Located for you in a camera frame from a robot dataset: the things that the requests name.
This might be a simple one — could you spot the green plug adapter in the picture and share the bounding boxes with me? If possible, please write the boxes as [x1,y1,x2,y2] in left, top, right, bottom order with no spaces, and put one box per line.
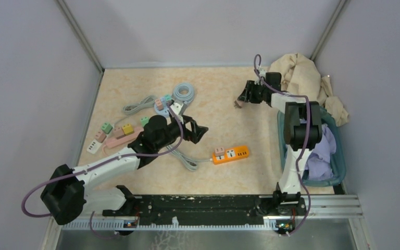
[140,117,149,127]
[101,122,113,134]

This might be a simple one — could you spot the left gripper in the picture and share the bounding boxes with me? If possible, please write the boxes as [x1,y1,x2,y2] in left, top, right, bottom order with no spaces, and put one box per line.
[155,114,208,150]

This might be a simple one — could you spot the round blue socket hub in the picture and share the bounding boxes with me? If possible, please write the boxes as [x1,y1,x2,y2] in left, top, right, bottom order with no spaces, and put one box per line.
[154,94,174,118]

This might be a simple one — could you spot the beige cloth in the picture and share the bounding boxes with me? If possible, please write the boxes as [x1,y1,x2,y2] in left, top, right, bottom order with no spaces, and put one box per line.
[269,53,349,127]

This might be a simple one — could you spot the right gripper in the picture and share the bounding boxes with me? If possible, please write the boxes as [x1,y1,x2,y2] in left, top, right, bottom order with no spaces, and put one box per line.
[237,80,268,104]

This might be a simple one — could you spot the orange power strip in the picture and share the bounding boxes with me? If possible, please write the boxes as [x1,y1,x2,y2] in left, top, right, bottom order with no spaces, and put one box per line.
[211,145,249,165]

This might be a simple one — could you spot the lavender cloth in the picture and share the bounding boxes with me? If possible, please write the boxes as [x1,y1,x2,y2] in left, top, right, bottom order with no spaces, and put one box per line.
[305,124,336,181]

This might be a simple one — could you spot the coiled blue-grey cable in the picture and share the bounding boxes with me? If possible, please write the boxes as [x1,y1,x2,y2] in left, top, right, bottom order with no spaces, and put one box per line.
[172,82,196,104]

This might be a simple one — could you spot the pink plug adapter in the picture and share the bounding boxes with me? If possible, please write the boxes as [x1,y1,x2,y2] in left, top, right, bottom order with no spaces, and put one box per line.
[234,100,244,109]
[214,147,225,156]

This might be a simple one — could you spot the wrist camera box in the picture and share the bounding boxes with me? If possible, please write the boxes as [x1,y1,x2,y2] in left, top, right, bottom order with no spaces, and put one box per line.
[254,68,266,82]
[170,100,188,116]

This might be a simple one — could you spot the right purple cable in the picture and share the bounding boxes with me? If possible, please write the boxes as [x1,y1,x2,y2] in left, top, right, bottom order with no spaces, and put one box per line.
[253,54,312,237]

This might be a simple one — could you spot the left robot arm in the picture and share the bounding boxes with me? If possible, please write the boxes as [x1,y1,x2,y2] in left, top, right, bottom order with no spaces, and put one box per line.
[40,101,209,225]

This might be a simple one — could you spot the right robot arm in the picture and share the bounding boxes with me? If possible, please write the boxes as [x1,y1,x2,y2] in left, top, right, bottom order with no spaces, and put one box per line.
[234,69,322,215]

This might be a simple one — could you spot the white usb charger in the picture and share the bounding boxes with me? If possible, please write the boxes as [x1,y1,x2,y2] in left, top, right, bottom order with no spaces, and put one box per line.
[86,139,102,155]

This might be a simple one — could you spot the brown plug adapter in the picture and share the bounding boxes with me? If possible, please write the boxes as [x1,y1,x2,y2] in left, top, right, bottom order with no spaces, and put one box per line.
[112,127,125,138]

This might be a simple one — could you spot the pink power strip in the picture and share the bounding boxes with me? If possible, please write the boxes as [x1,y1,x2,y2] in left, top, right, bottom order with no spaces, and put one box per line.
[105,127,144,148]

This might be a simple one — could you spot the pink adapter on strip end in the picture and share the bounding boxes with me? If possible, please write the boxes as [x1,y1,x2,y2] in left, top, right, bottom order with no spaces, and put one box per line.
[94,130,107,143]

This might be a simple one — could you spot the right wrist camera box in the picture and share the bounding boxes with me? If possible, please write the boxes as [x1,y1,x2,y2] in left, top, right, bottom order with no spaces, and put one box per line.
[254,68,266,82]

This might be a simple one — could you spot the grey power strip cable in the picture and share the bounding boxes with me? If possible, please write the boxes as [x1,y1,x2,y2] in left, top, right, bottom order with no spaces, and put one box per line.
[165,145,215,171]

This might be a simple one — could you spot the teal plastic basket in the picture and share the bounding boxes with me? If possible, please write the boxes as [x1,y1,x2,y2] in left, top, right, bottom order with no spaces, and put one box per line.
[277,105,347,188]

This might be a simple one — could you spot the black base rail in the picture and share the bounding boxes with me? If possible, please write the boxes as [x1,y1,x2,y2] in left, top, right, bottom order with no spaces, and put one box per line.
[102,195,306,226]

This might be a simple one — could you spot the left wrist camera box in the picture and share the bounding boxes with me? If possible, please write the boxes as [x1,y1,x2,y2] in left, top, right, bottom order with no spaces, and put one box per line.
[170,100,188,116]

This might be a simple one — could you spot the yellow plug adapter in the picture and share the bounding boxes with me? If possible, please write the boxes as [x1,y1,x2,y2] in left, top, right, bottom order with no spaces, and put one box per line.
[121,123,134,135]

